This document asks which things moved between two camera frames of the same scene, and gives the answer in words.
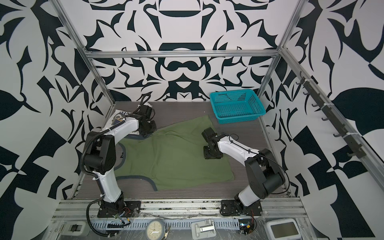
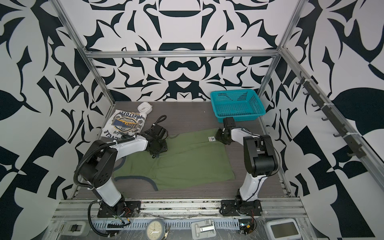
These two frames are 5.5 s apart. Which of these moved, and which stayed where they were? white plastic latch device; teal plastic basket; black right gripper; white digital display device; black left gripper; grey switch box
Moved: black left gripper; black right gripper
Stayed: teal plastic basket; grey switch box; white plastic latch device; white digital display device
